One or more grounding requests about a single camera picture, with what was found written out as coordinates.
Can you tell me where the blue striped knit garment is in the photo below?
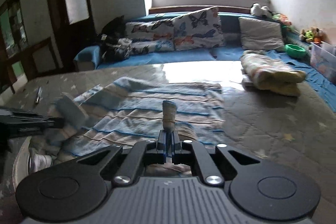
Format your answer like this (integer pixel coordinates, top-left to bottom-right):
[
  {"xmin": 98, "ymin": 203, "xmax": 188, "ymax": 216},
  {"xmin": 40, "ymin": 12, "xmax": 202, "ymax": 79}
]
[{"xmin": 29, "ymin": 77, "xmax": 224, "ymax": 173}]

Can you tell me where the small black metal tool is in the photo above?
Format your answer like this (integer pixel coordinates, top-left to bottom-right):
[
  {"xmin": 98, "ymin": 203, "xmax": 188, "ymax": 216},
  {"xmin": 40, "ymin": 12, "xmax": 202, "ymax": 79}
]
[{"xmin": 34, "ymin": 86, "xmax": 43, "ymax": 105}]

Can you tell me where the round black induction cooktop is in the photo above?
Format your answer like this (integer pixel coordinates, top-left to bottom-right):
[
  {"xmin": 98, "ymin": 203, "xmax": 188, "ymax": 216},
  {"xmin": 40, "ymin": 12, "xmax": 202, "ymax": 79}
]
[{"xmin": 12, "ymin": 136, "xmax": 31, "ymax": 190}]

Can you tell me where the dark wooden cabinet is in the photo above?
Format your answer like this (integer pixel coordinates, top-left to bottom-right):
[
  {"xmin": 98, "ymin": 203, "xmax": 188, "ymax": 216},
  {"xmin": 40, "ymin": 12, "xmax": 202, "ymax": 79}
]
[{"xmin": 0, "ymin": 0, "xmax": 64, "ymax": 96}]

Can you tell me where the long butterfly print cushion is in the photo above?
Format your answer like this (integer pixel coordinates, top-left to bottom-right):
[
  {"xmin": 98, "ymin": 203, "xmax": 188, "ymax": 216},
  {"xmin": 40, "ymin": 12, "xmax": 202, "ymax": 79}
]
[{"xmin": 126, "ymin": 19, "xmax": 175, "ymax": 55}]

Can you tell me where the folded yellow floral blanket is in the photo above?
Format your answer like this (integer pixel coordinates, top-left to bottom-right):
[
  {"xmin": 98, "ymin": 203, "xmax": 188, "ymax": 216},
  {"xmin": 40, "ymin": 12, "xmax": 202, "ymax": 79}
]
[{"xmin": 240, "ymin": 50, "xmax": 306, "ymax": 97}]

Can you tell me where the upright butterfly print pillow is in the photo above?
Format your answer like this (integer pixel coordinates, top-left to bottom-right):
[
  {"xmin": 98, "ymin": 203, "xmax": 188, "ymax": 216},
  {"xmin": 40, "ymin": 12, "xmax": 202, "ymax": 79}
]
[{"xmin": 172, "ymin": 6, "xmax": 225, "ymax": 51}]

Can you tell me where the black bag on sofa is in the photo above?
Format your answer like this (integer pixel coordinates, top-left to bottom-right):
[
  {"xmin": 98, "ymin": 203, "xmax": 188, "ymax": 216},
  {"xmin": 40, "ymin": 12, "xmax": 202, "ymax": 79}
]
[{"xmin": 100, "ymin": 15, "xmax": 132, "ymax": 63}]

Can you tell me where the grey quilted star table cover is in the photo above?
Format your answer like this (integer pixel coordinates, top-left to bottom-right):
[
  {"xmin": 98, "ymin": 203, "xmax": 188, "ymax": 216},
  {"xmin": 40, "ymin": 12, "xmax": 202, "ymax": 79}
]
[{"xmin": 1, "ymin": 61, "xmax": 335, "ymax": 223}]

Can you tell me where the dark wooden door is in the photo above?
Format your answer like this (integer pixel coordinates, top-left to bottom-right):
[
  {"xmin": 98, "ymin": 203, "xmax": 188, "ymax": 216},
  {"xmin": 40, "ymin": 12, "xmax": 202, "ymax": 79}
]
[{"xmin": 47, "ymin": 0, "xmax": 96, "ymax": 72}]

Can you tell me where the grey plain pillow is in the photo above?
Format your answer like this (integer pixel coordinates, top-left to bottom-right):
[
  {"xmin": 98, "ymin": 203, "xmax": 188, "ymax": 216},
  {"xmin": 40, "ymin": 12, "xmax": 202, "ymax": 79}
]
[{"xmin": 239, "ymin": 17, "xmax": 285, "ymax": 51}]

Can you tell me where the blue sofa bench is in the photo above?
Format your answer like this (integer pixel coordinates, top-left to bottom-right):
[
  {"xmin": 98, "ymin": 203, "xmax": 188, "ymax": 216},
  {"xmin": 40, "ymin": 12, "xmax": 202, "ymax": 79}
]
[{"xmin": 73, "ymin": 11, "xmax": 336, "ymax": 111}]

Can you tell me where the green plastic bowl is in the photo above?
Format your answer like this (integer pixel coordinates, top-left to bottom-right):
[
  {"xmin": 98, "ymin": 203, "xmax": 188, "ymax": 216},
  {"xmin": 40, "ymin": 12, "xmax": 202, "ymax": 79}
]
[{"xmin": 285, "ymin": 44, "xmax": 306, "ymax": 59}]

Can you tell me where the white plush toy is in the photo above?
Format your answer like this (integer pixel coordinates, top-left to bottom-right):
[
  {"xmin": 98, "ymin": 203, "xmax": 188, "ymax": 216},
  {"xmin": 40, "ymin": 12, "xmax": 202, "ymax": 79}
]
[{"xmin": 250, "ymin": 3, "xmax": 273, "ymax": 18}]

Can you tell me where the orange green plush toy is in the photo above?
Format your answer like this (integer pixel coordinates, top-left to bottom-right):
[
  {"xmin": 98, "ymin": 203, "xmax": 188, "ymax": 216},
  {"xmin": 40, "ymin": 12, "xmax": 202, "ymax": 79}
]
[{"xmin": 272, "ymin": 14, "xmax": 291, "ymax": 26}]

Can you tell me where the clear plastic storage box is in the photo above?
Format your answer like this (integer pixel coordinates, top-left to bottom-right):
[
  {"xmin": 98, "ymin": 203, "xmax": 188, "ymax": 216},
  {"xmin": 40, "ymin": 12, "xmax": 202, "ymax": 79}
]
[{"xmin": 310, "ymin": 42, "xmax": 336, "ymax": 84}]

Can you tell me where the colourful plush toy pile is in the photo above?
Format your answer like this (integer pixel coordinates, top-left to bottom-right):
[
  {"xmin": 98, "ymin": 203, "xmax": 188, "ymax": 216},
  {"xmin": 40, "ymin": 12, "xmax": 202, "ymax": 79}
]
[{"xmin": 299, "ymin": 27, "xmax": 324, "ymax": 44}]

